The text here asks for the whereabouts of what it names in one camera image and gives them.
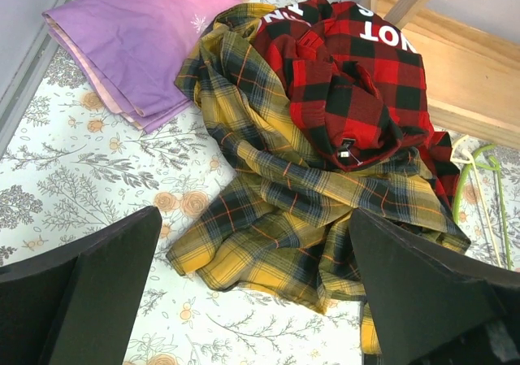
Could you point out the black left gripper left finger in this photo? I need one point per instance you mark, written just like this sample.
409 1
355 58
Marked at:
77 303

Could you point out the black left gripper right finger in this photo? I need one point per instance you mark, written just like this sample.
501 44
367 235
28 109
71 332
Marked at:
432 305

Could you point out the cream clothes hanger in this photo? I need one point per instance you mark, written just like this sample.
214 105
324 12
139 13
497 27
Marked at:
462 156

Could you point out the green clothes hanger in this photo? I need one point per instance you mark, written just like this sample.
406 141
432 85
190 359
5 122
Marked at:
491 164

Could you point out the yellow plaid shirt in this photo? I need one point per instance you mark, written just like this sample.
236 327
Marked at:
282 225

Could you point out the red black plaid shirt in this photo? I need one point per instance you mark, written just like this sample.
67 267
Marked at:
356 87

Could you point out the wooden clothes rack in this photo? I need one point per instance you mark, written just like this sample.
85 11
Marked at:
472 76

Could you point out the purple folded cloth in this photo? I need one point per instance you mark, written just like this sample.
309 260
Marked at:
132 50

